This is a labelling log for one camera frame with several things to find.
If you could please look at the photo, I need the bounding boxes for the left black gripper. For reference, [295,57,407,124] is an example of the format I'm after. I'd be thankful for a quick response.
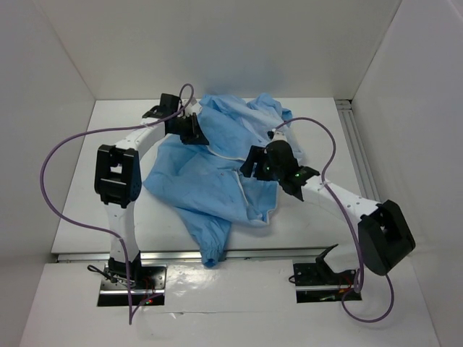
[169,112,208,146]

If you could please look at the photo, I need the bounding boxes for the light blue zip jacket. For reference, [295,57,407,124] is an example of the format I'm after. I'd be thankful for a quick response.
[143,93,293,268]

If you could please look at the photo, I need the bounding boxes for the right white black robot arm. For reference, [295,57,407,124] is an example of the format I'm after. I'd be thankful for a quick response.
[240,140,416,283]

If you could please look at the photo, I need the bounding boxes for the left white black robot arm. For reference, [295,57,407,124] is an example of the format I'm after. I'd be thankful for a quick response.
[94,93,208,288]

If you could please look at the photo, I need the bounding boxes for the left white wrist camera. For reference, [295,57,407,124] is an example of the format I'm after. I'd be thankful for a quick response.
[182,101,201,117]

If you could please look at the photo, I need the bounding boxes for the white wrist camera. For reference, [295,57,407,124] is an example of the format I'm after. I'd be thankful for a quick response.
[182,101,201,117]
[267,129,288,144]

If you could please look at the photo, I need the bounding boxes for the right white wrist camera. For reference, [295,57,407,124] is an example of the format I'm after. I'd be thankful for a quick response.
[267,129,288,144]

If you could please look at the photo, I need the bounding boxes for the front aluminium frame rail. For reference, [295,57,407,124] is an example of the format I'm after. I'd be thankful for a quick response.
[57,247,326,262]

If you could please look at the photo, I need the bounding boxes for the aluminium frame rail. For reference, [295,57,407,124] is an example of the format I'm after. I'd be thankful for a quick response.
[335,100,380,202]
[57,247,326,262]

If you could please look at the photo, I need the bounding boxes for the right aluminium frame rail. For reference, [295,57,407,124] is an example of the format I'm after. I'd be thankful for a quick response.
[335,100,380,202]

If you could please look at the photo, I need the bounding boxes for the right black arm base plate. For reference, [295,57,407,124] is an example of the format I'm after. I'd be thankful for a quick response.
[288,244,356,286]

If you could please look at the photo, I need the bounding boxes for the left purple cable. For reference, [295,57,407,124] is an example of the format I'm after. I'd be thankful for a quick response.
[39,83,196,325]

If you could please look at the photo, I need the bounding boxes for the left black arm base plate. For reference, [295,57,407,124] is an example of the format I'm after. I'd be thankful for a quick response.
[100,264,167,294]

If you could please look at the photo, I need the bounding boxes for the black cable at left base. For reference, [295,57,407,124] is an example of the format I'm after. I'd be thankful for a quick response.
[88,263,124,286]

